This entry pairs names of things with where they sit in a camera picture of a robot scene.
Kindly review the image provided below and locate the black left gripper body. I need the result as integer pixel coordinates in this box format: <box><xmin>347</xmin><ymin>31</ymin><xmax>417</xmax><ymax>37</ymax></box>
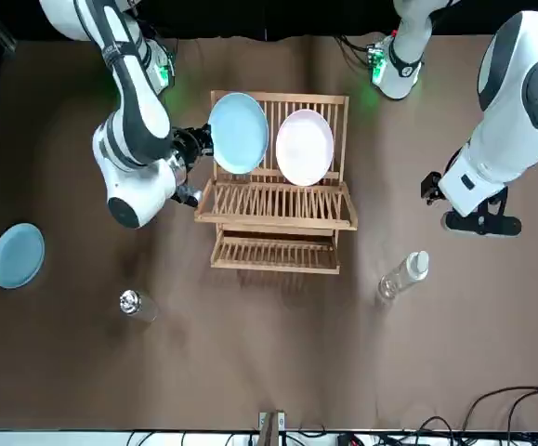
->
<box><xmin>476</xmin><ymin>184</ymin><xmax>511</xmax><ymax>223</ymax></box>

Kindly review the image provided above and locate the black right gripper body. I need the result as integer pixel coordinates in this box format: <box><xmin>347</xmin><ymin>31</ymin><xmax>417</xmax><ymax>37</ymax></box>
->
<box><xmin>171</xmin><ymin>127</ymin><xmax>203</xmax><ymax>164</ymax></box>

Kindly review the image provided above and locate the blue plate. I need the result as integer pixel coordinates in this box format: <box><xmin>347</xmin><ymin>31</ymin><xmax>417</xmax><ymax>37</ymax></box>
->
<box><xmin>0</xmin><ymin>222</ymin><xmax>46</xmax><ymax>290</ymax></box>
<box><xmin>207</xmin><ymin>92</ymin><xmax>269</xmax><ymax>176</ymax></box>

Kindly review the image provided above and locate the pale pink plate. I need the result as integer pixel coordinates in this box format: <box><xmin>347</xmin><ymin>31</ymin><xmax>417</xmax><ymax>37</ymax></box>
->
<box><xmin>275</xmin><ymin>109</ymin><xmax>335</xmax><ymax>188</ymax></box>

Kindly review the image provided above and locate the wooden dish rack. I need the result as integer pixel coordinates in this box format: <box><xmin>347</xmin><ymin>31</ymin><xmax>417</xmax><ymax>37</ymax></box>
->
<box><xmin>193</xmin><ymin>90</ymin><xmax>359</xmax><ymax>275</ymax></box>

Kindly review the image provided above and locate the clear bottle white cap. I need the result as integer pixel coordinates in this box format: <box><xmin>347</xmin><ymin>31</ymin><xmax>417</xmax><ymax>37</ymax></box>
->
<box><xmin>377</xmin><ymin>250</ymin><xmax>430</xmax><ymax>301</ymax></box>

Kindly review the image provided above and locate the clear bottle silver cap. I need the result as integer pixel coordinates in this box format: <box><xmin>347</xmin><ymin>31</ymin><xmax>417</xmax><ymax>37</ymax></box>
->
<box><xmin>118</xmin><ymin>288</ymin><xmax>159</xmax><ymax>324</ymax></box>

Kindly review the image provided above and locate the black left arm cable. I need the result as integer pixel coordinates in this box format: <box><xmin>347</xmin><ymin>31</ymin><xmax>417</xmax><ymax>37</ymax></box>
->
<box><xmin>442</xmin><ymin>138</ymin><xmax>472</xmax><ymax>180</ymax></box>

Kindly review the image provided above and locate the black left foot cable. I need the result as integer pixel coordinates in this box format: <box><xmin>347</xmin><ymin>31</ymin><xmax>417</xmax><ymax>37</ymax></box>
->
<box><xmin>335</xmin><ymin>34</ymin><xmax>374</xmax><ymax>71</ymax></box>

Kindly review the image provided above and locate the black desk cable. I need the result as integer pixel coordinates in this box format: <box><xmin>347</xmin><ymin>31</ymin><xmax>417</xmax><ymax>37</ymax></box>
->
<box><xmin>464</xmin><ymin>385</ymin><xmax>538</xmax><ymax>438</ymax></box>

